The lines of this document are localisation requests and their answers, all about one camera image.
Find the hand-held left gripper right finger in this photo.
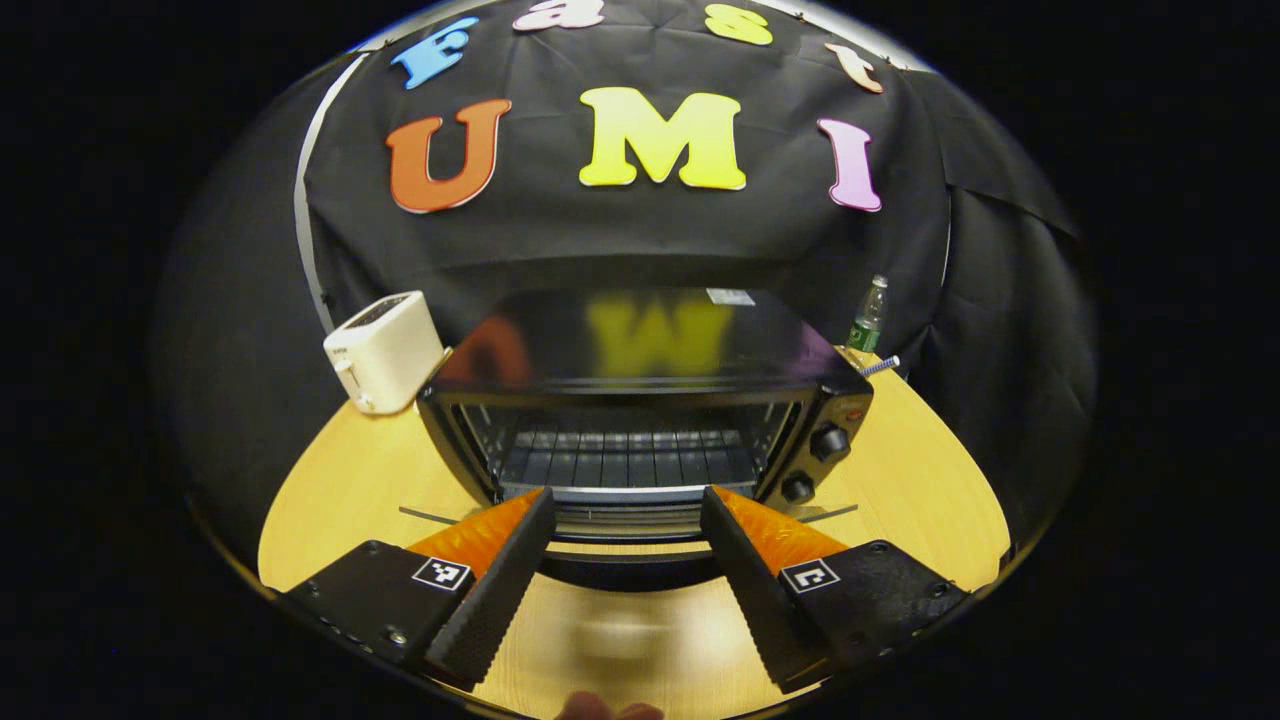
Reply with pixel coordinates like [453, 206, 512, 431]
[700, 486, 969, 693]

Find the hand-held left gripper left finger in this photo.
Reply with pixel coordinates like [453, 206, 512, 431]
[285, 487, 558, 691]

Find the black electric oven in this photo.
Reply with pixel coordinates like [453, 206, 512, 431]
[398, 288, 876, 593]

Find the white toaster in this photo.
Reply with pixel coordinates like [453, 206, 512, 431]
[323, 290, 448, 416]

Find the clear water bottle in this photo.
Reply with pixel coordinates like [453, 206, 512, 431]
[847, 275, 890, 355]

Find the black backdrop cloth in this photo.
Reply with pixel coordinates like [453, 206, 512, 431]
[150, 0, 1101, 561]

